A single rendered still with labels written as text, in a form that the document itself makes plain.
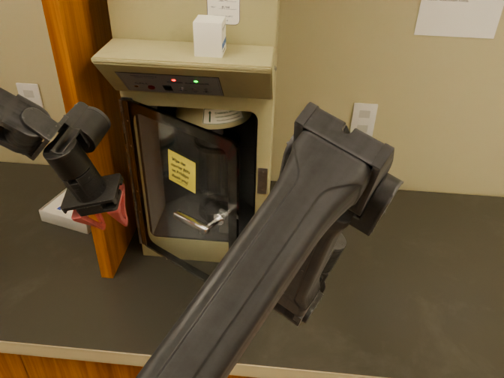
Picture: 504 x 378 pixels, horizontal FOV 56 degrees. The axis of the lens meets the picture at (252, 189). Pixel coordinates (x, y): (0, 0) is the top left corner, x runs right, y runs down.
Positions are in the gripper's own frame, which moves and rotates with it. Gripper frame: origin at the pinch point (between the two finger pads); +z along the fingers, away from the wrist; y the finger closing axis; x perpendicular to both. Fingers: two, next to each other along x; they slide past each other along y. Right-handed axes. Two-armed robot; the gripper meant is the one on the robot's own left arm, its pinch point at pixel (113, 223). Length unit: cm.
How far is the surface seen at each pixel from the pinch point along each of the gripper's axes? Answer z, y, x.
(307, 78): 18, -40, -61
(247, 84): -12.7, -29.3, -16.6
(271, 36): -16.4, -35.1, -24.9
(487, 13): 10, -88, -60
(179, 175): 2.3, -11.0, -12.4
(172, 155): -1.7, -10.7, -14.2
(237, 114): 0.8, -23.7, -26.7
